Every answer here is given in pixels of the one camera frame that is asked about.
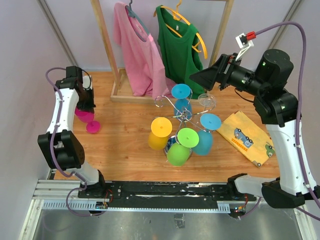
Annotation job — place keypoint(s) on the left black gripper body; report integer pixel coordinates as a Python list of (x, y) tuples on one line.
[(86, 102)]

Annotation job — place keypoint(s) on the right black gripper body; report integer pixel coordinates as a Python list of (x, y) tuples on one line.
[(235, 75)]

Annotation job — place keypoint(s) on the clear wine glass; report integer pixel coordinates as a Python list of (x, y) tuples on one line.
[(207, 100)]

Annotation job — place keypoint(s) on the magenta plastic wine glass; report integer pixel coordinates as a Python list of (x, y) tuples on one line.
[(92, 126)]

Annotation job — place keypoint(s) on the blue wine glass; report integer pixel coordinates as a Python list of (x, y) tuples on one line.
[(181, 92), (210, 123)]

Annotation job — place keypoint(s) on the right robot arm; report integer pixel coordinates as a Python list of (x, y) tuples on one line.
[(280, 112)]

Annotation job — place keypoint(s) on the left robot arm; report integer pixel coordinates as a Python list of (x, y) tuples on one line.
[(59, 145)]

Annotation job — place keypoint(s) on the wooden clothes rack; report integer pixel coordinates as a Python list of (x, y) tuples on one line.
[(108, 46)]

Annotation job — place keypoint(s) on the yellow plastic wine glass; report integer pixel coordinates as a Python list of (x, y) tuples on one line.
[(161, 128)]

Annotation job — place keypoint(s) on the chrome wine glass rack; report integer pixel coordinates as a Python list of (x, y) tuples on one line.
[(187, 120)]

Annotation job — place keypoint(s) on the green plastic wine glass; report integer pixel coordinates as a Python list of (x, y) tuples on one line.
[(179, 149)]

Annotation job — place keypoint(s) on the green tank top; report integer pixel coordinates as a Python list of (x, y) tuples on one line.
[(180, 61)]

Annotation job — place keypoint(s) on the pink t-shirt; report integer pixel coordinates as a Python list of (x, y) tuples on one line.
[(142, 60)]

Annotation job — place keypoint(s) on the yellow clothes hanger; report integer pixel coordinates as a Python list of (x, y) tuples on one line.
[(177, 26)]

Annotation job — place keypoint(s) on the grey clothes hanger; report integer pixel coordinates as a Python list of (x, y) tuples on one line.
[(132, 15)]

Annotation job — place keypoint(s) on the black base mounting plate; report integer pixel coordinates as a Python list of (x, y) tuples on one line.
[(164, 195)]

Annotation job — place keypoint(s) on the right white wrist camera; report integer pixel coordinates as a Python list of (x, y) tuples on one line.
[(245, 42)]

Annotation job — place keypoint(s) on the aluminium frame rail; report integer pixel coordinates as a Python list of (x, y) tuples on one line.
[(62, 194)]

